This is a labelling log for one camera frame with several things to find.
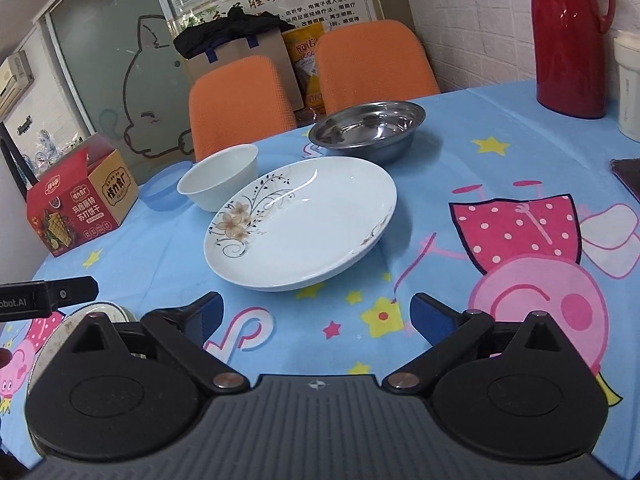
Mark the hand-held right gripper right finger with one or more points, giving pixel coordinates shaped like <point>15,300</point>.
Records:
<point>429,317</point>

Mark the grey-green plate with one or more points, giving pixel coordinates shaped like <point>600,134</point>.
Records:
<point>107,308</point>

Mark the white lidded cup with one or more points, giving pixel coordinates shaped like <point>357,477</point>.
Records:
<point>629,85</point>

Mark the beige air conditioner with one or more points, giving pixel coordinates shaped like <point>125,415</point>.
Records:
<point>12,82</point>

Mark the black smartphone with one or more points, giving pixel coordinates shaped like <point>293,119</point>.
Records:
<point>629,172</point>

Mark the red thermos jug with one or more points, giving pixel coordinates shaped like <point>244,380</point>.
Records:
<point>565,35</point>

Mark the white ceramic bowl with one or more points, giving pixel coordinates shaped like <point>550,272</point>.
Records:
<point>220,180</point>

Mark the white floral plate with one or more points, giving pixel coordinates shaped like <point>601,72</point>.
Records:
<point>310,220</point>

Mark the stainless steel bowl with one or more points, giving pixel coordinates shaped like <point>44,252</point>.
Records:
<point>370,127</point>

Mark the blue plastic bowl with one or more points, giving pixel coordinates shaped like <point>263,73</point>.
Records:
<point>160,192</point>

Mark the brown cardboard box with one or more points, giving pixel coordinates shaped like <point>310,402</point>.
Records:
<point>270,47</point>

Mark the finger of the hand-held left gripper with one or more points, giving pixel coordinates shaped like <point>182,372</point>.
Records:
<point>75,290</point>

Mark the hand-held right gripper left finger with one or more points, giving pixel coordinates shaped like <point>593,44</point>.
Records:
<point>211,311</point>

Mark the black cloth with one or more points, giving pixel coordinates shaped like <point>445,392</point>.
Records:
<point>225,32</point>

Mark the blue cartoon tablecloth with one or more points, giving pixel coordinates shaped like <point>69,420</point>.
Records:
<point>475,125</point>

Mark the yellow plastic bag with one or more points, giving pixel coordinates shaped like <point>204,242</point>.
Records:
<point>310,70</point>

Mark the red cracker box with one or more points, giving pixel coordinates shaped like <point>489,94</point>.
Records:
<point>65,215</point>

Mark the orange mesh chair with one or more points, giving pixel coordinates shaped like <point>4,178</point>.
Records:
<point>240,105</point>
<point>370,65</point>

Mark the frosted glass door rabbit sticker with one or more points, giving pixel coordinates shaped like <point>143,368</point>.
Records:
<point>110,50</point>

